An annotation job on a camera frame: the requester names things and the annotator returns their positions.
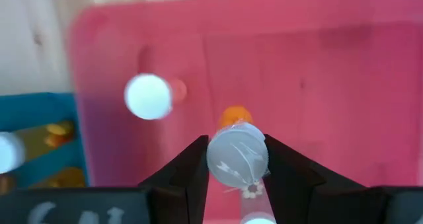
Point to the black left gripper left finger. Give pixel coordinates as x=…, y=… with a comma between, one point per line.
x=185, y=177

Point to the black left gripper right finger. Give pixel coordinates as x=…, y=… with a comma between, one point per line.
x=297, y=184

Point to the amber medicine bottle white cap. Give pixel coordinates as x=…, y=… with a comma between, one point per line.
x=236, y=154
x=36, y=141
x=148, y=96

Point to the clear medicine bottle white pills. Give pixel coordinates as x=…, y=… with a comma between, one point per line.
x=256, y=207

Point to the translucent pink plastic bin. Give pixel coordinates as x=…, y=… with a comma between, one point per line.
x=297, y=68

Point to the blue plastic bin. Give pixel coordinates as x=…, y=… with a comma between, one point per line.
x=39, y=106

